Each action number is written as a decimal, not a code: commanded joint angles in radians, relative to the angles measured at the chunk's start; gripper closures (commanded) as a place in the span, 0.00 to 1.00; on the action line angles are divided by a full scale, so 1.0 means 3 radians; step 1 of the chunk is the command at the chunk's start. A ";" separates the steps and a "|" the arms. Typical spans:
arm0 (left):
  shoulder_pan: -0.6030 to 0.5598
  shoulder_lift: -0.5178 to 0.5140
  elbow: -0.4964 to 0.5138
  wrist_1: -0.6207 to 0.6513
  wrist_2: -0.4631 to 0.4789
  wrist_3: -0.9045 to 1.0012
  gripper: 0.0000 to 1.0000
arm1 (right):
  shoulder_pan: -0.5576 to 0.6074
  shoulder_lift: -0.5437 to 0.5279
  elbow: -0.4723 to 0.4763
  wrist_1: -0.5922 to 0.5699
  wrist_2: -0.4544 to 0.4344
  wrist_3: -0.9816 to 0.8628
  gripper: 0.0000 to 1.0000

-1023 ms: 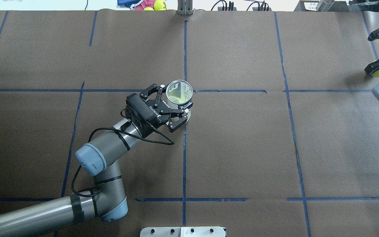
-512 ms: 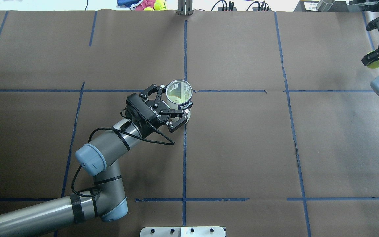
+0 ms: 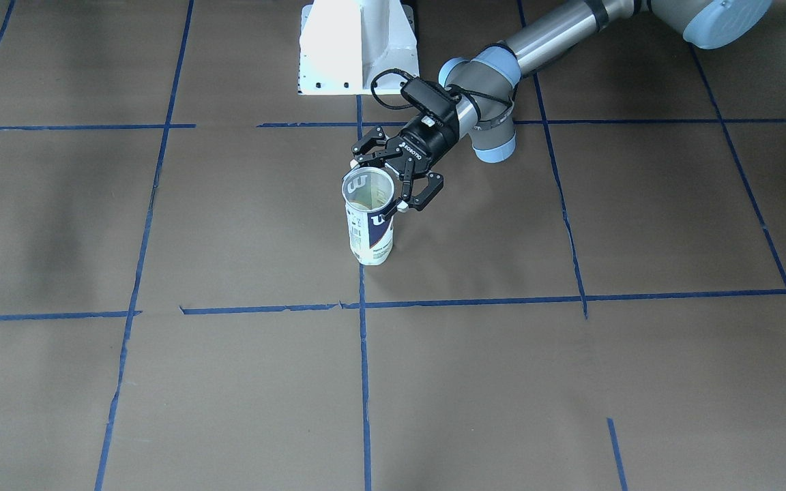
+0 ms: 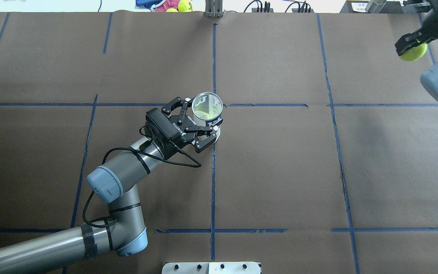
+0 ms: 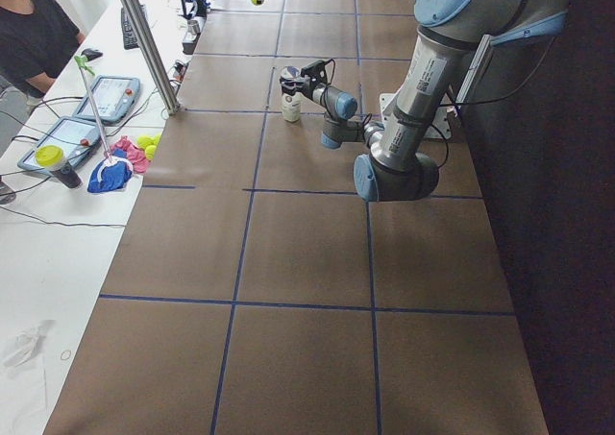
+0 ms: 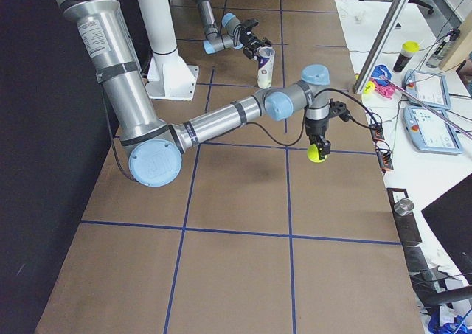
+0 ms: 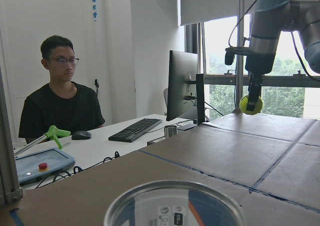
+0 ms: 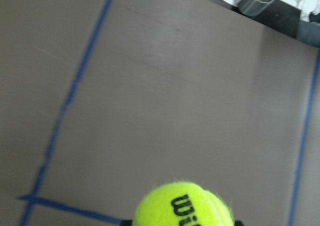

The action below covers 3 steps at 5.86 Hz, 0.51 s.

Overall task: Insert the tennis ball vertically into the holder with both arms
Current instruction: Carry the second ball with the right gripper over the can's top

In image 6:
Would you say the blue teach pendant far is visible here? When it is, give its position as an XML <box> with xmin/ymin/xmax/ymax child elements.
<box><xmin>403</xmin><ymin>69</ymin><xmax>451</xmax><ymax>110</ymax></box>

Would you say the pink and blue toy pile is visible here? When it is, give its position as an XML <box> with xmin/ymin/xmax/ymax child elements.
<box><xmin>370</xmin><ymin>65</ymin><xmax>395</xmax><ymax>99</ymax></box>

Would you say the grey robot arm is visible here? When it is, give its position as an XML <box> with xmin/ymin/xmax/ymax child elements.
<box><xmin>56</xmin><ymin>0</ymin><xmax>332</xmax><ymax>187</ymax></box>
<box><xmin>194</xmin><ymin>0</ymin><xmax>272</xmax><ymax>60</ymax></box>

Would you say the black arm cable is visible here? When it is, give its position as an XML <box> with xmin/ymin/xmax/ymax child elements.
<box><xmin>103</xmin><ymin>87</ymin><xmax>381</xmax><ymax>182</ymax></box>

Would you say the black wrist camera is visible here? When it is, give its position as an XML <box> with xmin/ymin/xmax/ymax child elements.
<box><xmin>328</xmin><ymin>99</ymin><xmax>351</xmax><ymax>122</ymax></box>

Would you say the yellow ball among toys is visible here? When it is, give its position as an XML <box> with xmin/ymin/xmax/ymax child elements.
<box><xmin>363</xmin><ymin>80</ymin><xmax>376</xmax><ymax>94</ymax></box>

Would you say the orange black connector board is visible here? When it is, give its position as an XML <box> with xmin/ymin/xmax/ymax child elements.
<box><xmin>368</xmin><ymin>123</ymin><xmax>394</xmax><ymax>174</ymax></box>

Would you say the blue teach pendant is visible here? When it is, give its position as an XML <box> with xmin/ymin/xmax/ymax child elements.
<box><xmin>403</xmin><ymin>105</ymin><xmax>463</xmax><ymax>155</ymax></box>
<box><xmin>403</xmin><ymin>69</ymin><xmax>451</xmax><ymax>110</ymax></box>

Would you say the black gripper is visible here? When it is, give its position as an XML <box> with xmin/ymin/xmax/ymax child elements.
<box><xmin>305</xmin><ymin>117</ymin><xmax>331</xmax><ymax>156</ymax></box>
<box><xmin>239</xmin><ymin>18</ymin><xmax>272</xmax><ymax>60</ymax></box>

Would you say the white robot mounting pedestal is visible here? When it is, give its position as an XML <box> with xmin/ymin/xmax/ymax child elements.
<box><xmin>138</xmin><ymin>0</ymin><xmax>199</xmax><ymax>101</ymax></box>

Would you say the white tennis ball can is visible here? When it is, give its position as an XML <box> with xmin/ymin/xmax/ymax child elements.
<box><xmin>257</xmin><ymin>46</ymin><xmax>275</xmax><ymax>89</ymax></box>

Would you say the aluminium frame post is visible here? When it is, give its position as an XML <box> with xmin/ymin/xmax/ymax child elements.
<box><xmin>353</xmin><ymin>0</ymin><xmax>409</xmax><ymax>94</ymax></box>

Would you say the blue teach pendant near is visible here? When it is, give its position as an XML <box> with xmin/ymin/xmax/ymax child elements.
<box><xmin>403</xmin><ymin>105</ymin><xmax>463</xmax><ymax>155</ymax></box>

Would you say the silver metal knob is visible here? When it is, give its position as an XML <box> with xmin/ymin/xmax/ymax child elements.
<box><xmin>393</xmin><ymin>198</ymin><xmax>414</xmax><ymax>216</ymax></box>

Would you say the dark bottle yellow lid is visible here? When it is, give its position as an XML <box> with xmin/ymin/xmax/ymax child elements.
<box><xmin>393</xmin><ymin>41</ymin><xmax>420</xmax><ymax>73</ymax></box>

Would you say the black monitor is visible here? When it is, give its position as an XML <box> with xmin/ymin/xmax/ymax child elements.
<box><xmin>422</xmin><ymin>175</ymin><xmax>472</xmax><ymax>283</ymax></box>

